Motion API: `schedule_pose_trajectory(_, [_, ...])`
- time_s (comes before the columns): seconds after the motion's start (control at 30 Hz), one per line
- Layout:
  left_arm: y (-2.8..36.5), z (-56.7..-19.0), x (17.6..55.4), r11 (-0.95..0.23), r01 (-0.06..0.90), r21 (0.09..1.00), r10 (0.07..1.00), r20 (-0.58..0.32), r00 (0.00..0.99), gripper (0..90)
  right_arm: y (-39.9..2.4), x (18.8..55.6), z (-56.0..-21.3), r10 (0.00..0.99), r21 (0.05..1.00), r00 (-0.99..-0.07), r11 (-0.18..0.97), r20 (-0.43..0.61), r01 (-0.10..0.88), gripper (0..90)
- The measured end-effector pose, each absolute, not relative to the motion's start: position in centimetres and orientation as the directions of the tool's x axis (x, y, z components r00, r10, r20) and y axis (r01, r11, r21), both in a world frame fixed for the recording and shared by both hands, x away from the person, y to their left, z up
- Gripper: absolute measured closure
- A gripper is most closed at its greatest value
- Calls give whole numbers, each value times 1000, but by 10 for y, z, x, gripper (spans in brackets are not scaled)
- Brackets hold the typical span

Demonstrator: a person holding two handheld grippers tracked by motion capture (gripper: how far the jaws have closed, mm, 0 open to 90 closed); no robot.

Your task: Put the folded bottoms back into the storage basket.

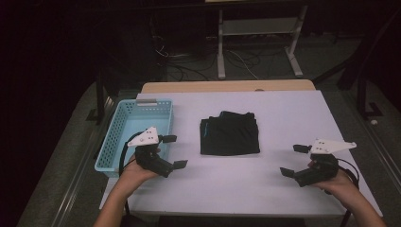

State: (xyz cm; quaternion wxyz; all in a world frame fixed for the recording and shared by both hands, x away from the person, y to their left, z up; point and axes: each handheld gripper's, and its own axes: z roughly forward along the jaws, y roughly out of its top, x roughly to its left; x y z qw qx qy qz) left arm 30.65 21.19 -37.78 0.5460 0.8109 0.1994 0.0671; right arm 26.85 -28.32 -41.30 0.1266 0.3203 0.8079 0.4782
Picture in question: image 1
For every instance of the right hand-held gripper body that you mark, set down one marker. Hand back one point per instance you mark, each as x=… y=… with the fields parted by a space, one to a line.
x=321 y=171

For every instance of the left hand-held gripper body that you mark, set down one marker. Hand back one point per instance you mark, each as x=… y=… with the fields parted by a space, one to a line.
x=151 y=159

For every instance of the light blue plastic basket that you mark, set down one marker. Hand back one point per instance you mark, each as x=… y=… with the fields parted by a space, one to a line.
x=132 y=121

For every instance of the black pants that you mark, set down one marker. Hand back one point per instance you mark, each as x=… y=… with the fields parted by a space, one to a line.
x=230 y=135

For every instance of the person's left hand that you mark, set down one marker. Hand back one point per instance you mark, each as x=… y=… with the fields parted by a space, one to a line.
x=135 y=175

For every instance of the person's right hand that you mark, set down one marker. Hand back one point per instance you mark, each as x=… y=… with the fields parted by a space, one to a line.
x=342 y=184

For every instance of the white table board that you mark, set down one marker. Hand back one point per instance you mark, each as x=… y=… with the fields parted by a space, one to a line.
x=252 y=189

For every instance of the small white ball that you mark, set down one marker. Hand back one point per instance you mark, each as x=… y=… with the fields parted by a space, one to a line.
x=374 y=122

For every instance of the black upright stand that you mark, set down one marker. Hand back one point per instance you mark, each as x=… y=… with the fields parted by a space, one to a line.
x=100 y=101

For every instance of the wooden table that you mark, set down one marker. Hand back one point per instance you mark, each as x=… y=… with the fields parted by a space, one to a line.
x=227 y=86

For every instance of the black stand with angled base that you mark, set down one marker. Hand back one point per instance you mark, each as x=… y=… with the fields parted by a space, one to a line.
x=362 y=94

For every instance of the white metal stand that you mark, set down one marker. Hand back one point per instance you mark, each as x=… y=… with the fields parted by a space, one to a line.
x=220 y=63

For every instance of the metal floor rail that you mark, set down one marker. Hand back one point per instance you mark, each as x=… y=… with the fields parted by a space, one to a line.
x=80 y=176
x=383 y=154

